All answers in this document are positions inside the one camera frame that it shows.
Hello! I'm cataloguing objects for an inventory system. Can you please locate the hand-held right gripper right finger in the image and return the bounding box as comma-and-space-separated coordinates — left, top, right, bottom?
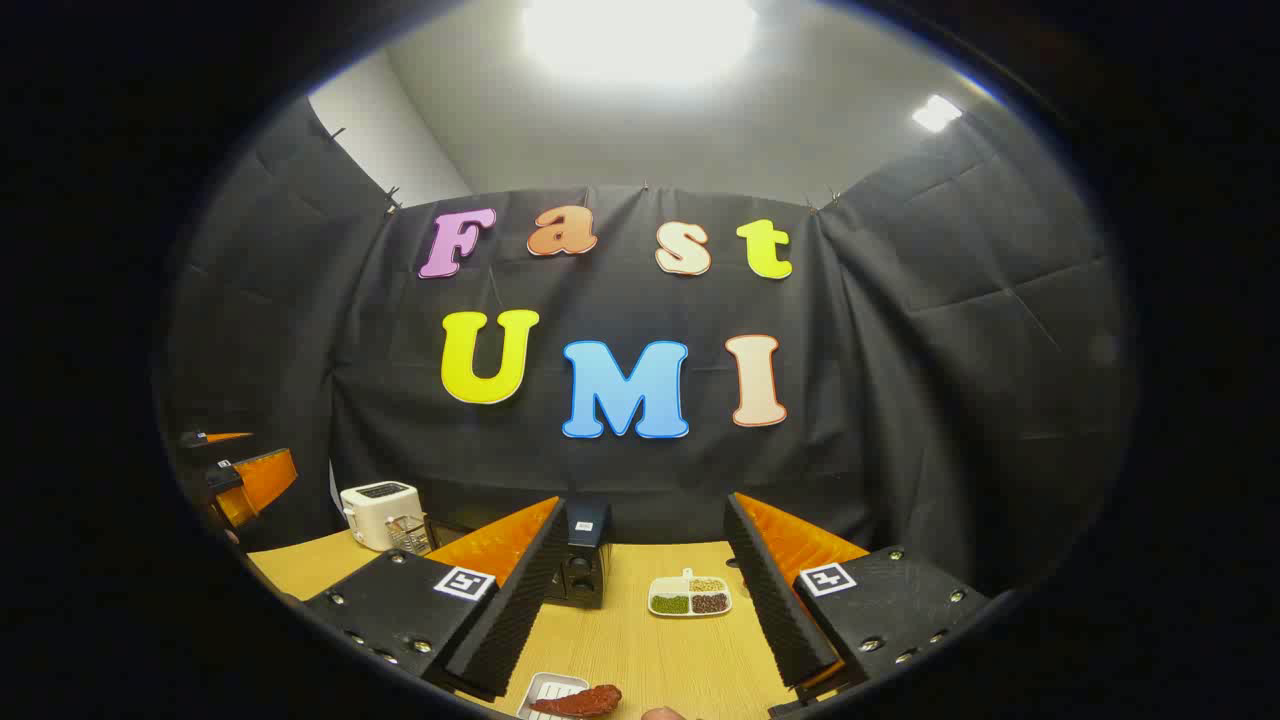
722, 492, 991, 719

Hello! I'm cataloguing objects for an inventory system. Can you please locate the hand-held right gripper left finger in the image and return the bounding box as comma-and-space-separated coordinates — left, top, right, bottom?
300, 495, 569, 701

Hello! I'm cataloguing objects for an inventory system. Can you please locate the black electric oven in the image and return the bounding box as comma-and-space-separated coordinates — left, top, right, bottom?
545, 495, 613, 611

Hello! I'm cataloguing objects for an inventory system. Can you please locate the red brown steak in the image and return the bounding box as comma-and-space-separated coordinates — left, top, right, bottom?
528, 684, 623, 717

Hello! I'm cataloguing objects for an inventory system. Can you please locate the white divided plate of beans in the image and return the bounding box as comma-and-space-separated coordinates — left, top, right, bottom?
648, 568, 733, 618

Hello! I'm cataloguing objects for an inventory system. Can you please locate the white ridged tray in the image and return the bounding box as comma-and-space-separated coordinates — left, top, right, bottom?
515, 672, 593, 720

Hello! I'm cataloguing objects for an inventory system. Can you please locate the white toaster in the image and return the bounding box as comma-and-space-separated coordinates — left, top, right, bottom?
340, 481, 426, 553

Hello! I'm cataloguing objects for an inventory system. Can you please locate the small ceiling light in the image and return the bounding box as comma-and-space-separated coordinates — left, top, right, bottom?
910, 95, 963, 133

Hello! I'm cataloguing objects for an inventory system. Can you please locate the large ceiling light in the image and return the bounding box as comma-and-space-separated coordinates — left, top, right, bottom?
520, 0, 761, 86

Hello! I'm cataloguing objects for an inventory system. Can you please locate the clear wire utensil holder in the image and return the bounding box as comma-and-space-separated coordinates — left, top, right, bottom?
385, 513, 436, 557

